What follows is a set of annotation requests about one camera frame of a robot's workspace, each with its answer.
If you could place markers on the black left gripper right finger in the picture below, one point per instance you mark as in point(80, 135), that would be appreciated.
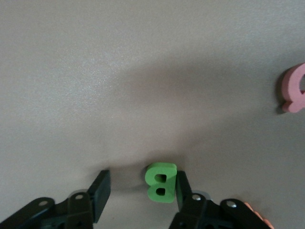
point(195, 212)

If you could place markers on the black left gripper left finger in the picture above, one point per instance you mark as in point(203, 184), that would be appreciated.
point(76, 210)

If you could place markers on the green foam letter B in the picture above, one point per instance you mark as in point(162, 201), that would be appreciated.
point(151, 183)

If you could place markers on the orange foam letter m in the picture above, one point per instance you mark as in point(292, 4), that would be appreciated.
point(259, 214)

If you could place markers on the brown table mat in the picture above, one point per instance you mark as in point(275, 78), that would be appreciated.
point(119, 71)

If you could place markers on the pink foam letter G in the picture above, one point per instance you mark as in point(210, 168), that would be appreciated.
point(294, 90)

